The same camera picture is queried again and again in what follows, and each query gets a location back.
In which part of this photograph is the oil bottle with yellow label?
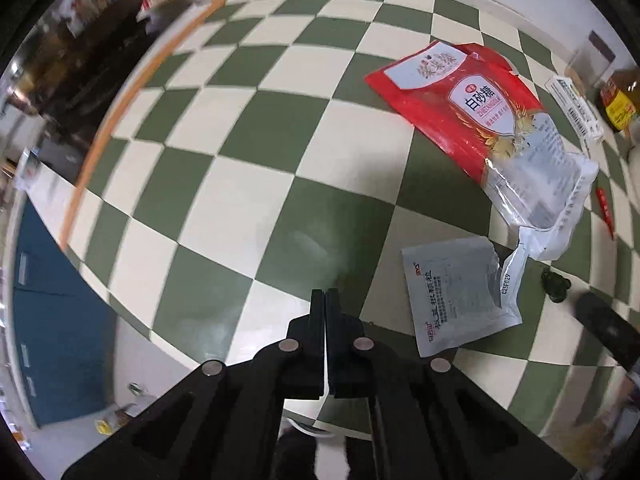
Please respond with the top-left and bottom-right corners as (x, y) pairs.
(599, 67), (640, 134)

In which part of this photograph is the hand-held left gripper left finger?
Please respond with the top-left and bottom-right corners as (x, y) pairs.
(62, 289), (326, 480)

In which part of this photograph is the small white barcode box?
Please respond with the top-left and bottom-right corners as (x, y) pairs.
(544, 74), (606, 141)

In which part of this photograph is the white torn sachet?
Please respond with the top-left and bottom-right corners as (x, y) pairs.
(401, 236), (524, 359)

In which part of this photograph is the small dark green object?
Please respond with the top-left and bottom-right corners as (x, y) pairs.
(541, 268), (571, 304)

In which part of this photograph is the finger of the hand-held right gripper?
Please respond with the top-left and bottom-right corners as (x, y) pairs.
(574, 292), (640, 377)

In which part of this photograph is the blue cabinet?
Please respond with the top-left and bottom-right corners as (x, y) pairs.
(12, 199), (119, 429)

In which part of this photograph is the green white checkered tablecloth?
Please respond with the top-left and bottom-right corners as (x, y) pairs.
(59, 0), (640, 437)

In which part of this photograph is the clear plastic jar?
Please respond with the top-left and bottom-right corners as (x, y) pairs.
(564, 30), (616, 97)

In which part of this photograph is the dark shelf unit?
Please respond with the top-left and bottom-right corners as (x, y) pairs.
(20, 0), (193, 161)

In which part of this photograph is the red and clear sugar bag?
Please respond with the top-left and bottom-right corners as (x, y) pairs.
(364, 41), (600, 261)

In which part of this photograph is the small red packet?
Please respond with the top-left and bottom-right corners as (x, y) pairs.
(594, 187), (616, 241)

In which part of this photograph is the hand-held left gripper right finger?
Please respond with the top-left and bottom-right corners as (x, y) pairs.
(326, 288), (577, 480)

